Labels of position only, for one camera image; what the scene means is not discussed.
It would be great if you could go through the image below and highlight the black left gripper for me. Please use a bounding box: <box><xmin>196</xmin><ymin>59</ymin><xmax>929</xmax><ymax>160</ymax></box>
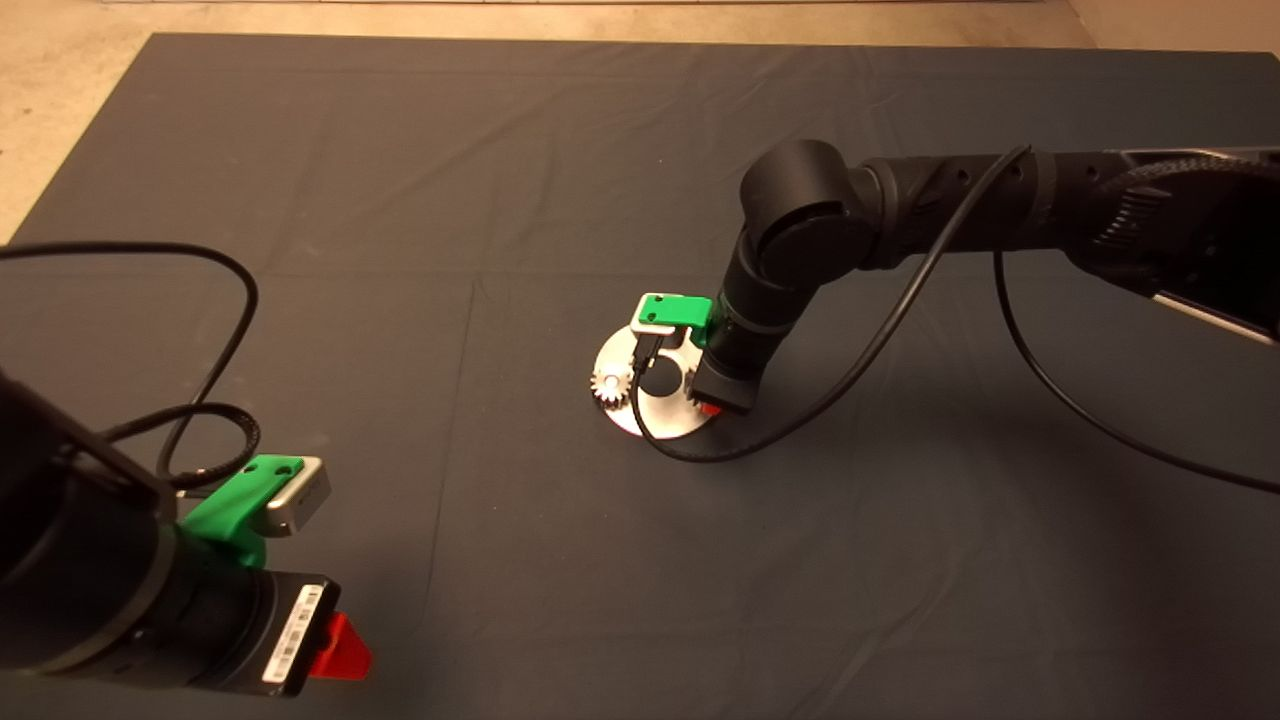
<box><xmin>218</xmin><ymin>572</ymin><xmax>374</xmax><ymax>699</ymax></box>

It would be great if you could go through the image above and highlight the round metal carrier plate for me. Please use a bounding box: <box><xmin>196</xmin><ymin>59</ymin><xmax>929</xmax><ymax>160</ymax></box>
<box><xmin>591</xmin><ymin>328</ymin><xmax>727</xmax><ymax>442</ymax></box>

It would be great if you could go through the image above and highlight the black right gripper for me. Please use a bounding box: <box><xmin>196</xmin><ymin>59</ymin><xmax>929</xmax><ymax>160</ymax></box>
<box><xmin>692</xmin><ymin>318</ymin><xmax>793</xmax><ymax>418</ymax></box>

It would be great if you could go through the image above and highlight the right black camera cable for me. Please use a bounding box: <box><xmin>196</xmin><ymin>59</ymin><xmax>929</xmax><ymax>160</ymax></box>
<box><xmin>628</xmin><ymin>144</ymin><xmax>1280</xmax><ymax>496</ymax></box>

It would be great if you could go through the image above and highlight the dark grey table cloth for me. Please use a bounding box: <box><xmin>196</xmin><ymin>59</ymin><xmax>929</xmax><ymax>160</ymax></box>
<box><xmin>0</xmin><ymin>32</ymin><xmax>1280</xmax><ymax>720</ymax></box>

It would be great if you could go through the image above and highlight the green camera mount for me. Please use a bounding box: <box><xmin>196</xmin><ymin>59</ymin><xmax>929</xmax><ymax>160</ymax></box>
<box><xmin>638</xmin><ymin>292</ymin><xmax>717</xmax><ymax>350</ymax></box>
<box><xmin>179</xmin><ymin>454</ymin><xmax>305</xmax><ymax>570</ymax></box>

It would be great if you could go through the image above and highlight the right green camera mount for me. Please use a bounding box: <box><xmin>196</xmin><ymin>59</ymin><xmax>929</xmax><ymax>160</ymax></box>
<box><xmin>638</xmin><ymin>292</ymin><xmax>717</xmax><ymax>350</ymax></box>

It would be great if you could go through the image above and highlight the left green camera mount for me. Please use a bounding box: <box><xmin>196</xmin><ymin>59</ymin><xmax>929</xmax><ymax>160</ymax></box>
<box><xmin>179</xmin><ymin>454</ymin><xmax>305</xmax><ymax>570</ymax></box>

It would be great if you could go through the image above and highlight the left thin black camera cable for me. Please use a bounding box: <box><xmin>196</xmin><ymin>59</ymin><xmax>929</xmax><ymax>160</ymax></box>
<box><xmin>0</xmin><ymin>240</ymin><xmax>260</xmax><ymax>492</ymax></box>

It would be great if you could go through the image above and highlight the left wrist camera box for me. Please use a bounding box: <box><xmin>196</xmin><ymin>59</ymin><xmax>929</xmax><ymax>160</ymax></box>
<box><xmin>261</xmin><ymin>456</ymin><xmax>333</xmax><ymax>539</ymax></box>

